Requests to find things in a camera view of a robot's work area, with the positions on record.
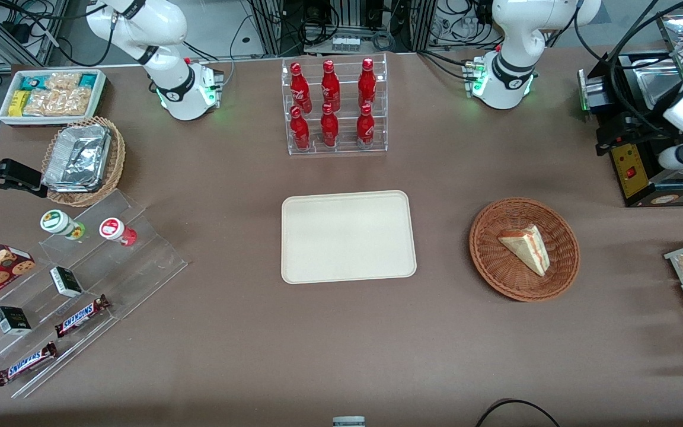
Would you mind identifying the Snickers chocolate bar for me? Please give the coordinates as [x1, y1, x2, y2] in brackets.
[54, 294, 111, 339]
[0, 341, 58, 387]

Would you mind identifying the small black carton box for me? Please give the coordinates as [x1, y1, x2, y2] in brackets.
[50, 266, 84, 298]
[0, 305, 33, 336]

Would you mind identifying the light tan wicker basket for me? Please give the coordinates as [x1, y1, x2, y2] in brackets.
[41, 116, 126, 208]

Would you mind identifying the red lidded white jar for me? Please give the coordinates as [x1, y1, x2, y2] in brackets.
[99, 217, 138, 247]

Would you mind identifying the yellow snack packet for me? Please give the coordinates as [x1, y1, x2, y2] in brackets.
[8, 90, 31, 117]

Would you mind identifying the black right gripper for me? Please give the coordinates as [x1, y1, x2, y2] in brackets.
[0, 157, 49, 202]

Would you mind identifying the black looped table cable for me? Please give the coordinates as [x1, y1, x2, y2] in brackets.
[475, 399, 561, 427]

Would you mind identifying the black food warmer machine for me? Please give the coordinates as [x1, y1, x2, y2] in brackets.
[577, 9, 683, 208]

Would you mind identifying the triangular sandwich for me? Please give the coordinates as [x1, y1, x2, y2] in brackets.
[498, 224, 550, 278]

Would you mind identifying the clear acrylic bottle rack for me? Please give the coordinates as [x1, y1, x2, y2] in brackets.
[281, 53, 388, 156]

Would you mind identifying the beige plastic serving tray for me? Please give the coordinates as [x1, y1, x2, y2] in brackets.
[281, 190, 417, 285]

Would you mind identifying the dark brown round wicker basket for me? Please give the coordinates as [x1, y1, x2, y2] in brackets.
[469, 197, 580, 302]

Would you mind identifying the stack of foil containers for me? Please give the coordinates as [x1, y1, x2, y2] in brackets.
[43, 124, 112, 193]

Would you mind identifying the clear acrylic tiered display stand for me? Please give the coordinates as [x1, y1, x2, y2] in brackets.
[0, 189, 189, 399]

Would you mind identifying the clear bag of crackers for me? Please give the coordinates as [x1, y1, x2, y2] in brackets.
[45, 72, 82, 91]
[23, 88, 92, 117]

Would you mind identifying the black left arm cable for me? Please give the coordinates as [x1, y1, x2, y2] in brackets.
[605, 0, 683, 140]

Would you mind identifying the white rectangular snack bin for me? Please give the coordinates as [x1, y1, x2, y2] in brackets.
[0, 69, 108, 127]

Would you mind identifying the green lidded white jar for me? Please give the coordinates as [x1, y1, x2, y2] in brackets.
[40, 209, 86, 240]

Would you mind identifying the red cola bottle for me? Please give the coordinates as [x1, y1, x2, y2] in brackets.
[358, 58, 377, 109]
[321, 59, 341, 112]
[320, 103, 340, 148]
[290, 62, 312, 113]
[356, 104, 375, 149]
[289, 106, 311, 151]

